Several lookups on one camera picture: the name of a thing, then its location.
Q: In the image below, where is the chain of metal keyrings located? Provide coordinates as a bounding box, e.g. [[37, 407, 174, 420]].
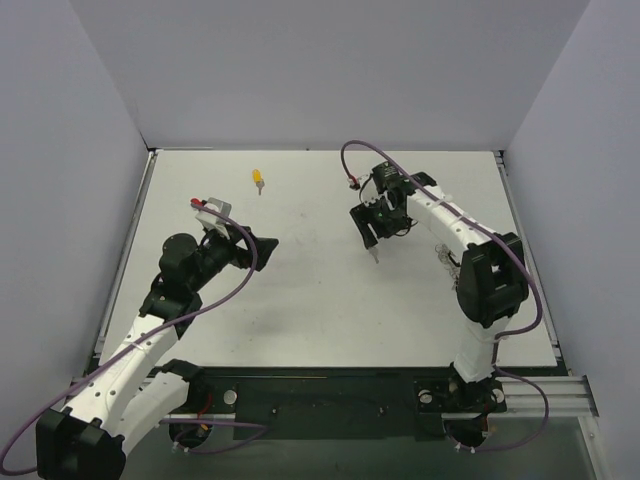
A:
[[434, 242, 461, 291]]

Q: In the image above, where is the dark blue tagged key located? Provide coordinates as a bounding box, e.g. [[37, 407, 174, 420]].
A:
[[369, 248, 379, 264]]

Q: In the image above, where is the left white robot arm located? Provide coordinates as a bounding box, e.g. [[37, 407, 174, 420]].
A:
[[36, 225, 279, 479]]

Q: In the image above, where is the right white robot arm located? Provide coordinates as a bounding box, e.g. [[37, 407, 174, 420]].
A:
[[348, 162, 529, 413]]

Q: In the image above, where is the yellow tagged key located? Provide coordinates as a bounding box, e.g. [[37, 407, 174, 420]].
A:
[[252, 169, 265, 195]]

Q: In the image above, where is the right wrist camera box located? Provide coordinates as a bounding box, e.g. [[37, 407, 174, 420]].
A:
[[347, 173, 381, 207]]

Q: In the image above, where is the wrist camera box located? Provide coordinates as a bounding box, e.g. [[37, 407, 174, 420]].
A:
[[347, 173, 381, 207], [190, 197, 232, 238]]

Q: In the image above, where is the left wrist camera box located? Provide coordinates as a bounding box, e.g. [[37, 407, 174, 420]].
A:
[[190, 197, 232, 238]]

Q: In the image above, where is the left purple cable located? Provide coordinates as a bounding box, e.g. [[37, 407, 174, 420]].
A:
[[0, 209, 271, 476]]

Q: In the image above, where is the purple cable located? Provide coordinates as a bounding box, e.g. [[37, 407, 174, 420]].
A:
[[340, 140, 554, 455], [0, 209, 271, 476]]

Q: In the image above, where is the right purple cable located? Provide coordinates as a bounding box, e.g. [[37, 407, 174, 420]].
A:
[[340, 140, 554, 455]]

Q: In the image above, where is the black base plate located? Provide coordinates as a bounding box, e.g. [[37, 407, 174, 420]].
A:
[[176, 367, 506, 441]]

